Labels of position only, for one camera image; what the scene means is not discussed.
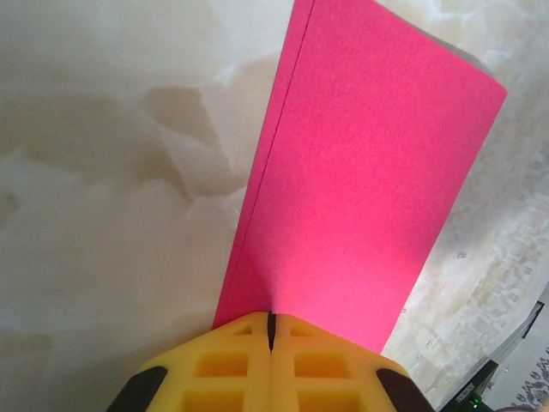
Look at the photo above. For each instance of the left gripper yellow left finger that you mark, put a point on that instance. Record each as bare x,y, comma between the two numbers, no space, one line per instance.
223,373

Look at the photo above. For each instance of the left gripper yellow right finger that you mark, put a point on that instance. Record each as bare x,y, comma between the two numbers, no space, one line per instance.
326,373

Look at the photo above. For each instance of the pink paper sheet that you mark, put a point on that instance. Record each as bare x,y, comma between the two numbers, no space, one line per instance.
351,180

